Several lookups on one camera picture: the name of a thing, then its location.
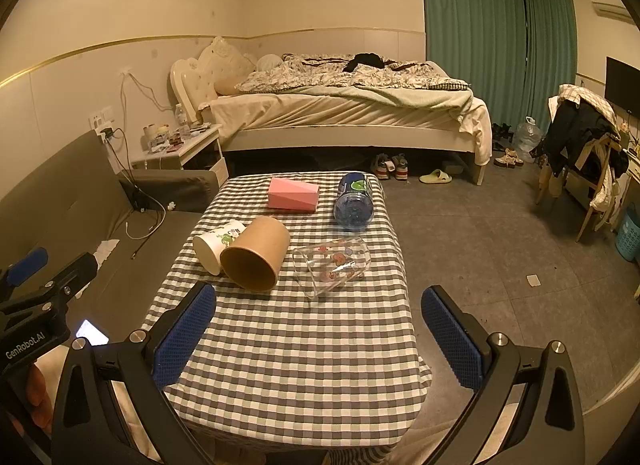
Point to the black television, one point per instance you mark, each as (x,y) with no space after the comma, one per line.
(622,86)

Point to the blue plastic water bottle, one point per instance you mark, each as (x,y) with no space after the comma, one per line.
(353,207)

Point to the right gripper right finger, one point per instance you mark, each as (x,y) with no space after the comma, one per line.
(525,407)

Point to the patterned duvet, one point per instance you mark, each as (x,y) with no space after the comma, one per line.
(362,70)

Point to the checkered tablecloth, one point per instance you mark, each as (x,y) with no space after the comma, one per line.
(341,372)

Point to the lit smartphone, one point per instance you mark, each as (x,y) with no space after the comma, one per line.
(91,334)

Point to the green slipper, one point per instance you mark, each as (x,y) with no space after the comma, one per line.
(436,177)

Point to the white bedside table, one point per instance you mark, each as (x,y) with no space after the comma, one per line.
(201,152)

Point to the wooden chair with clothes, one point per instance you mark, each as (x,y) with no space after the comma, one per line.
(584,141)

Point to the brown paper cup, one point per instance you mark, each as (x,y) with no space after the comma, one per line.
(253,261)

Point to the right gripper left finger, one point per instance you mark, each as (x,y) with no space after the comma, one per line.
(89,427)

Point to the green curtain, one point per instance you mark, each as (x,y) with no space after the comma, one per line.
(515,54)

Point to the sneakers under bed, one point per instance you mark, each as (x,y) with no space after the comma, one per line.
(384,167)

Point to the white air conditioner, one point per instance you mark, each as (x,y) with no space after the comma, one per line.
(613,9)

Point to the large clear water jug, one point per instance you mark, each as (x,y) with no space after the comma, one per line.
(526,137)

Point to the white bed frame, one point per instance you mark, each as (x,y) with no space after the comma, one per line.
(295,101)

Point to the black garment on bed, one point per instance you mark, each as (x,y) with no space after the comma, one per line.
(366,59)

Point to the blue laundry basket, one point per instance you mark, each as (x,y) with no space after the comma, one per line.
(627,240)

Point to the pink tissue box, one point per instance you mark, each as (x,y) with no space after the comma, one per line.
(288,194)

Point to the white tissue on sofa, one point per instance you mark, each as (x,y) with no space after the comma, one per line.
(104,250)

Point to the white printed paper cup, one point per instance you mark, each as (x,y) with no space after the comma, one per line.
(209,245)

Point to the grey sofa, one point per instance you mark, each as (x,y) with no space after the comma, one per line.
(75,201)

